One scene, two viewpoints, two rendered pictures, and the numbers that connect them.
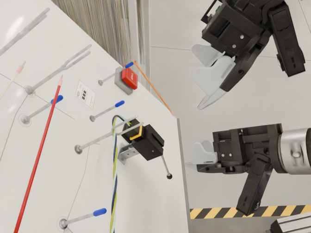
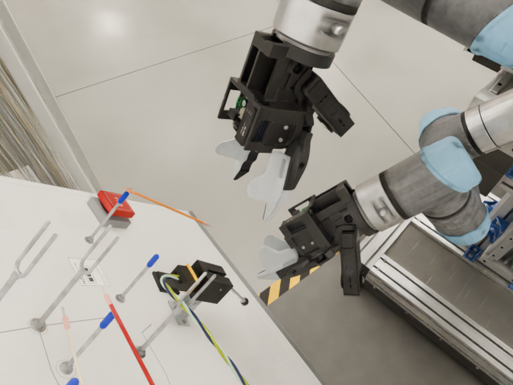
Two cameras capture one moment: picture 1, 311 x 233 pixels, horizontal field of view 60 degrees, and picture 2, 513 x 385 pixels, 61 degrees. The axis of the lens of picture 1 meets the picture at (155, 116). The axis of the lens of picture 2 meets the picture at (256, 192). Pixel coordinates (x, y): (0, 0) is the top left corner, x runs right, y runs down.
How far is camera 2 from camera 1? 0.19 m
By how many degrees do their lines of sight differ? 21
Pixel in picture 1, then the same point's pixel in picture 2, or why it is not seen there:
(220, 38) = (266, 140)
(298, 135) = (374, 189)
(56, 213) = not seen: outside the picture
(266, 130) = (336, 195)
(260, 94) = not seen: hidden behind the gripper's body
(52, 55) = (14, 250)
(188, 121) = (173, 189)
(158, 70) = (82, 134)
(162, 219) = (263, 354)
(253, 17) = (287, 99)
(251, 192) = (353, 269)
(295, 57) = (341, 118)
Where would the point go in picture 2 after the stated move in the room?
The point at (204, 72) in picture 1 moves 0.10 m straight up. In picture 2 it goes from (260, 182) to (261, 123)
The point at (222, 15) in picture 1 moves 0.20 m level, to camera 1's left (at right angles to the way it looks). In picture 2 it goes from (260, 118) to (75, 215)
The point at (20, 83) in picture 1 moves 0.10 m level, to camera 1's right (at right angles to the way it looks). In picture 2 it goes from (20, 326) to (111, 273)
